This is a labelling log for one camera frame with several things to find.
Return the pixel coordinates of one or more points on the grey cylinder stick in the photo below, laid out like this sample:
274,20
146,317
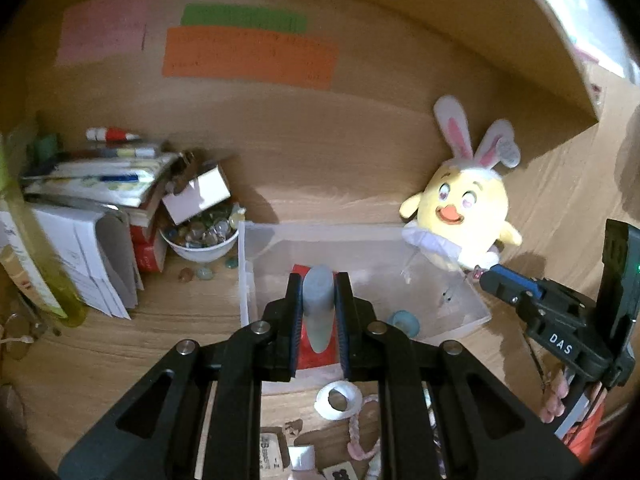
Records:
318,310

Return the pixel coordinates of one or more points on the blue round disc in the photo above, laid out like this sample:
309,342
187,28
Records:
402,322

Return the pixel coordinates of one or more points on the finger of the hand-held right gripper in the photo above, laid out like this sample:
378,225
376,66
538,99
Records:
520,280
500,290

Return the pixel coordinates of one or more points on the clear plastic box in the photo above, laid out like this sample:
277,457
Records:
360,260

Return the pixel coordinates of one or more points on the white printed packet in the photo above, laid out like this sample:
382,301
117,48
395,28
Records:
15,260

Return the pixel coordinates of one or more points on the blue pen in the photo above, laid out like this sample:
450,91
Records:
120,177

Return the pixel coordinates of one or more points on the orange paper note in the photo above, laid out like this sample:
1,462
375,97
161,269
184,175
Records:
245,60

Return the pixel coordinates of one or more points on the red packet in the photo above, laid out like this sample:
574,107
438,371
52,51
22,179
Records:
325,360

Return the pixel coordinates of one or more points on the white folded papers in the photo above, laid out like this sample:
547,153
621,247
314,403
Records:
85,260

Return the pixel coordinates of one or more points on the white bowl of marbles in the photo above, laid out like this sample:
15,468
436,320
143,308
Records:
200,245

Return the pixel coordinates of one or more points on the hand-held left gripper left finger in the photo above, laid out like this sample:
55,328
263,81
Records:
295,320

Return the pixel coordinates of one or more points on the yellow green bottle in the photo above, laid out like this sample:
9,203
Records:
45,270

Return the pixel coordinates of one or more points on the yellow chick plush toy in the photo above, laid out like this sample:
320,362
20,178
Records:
465,200

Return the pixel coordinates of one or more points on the person's right hand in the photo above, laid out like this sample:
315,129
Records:
554,402

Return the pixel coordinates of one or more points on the teal small box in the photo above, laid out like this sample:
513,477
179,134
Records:
46,146

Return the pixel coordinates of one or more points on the white small cardboard box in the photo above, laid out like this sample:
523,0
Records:
197,197

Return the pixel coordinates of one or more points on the red and white marker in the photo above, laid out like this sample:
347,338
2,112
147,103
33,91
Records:
112,134

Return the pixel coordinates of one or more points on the green paper note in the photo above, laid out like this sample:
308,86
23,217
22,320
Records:
240,19

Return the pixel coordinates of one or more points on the white small card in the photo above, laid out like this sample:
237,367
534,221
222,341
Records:
301,457

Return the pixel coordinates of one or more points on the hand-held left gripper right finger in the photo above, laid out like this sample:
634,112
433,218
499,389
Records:
344,320

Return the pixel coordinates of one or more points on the loose glass marble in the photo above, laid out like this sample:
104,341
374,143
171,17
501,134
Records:
231,261
186,274
205,273

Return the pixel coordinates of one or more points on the pink paper note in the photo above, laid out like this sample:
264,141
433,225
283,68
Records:
102,25

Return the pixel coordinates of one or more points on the white tape roll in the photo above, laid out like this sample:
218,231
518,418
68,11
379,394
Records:
351,409

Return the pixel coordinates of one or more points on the orange red clothing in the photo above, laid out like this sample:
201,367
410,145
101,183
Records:
590,435

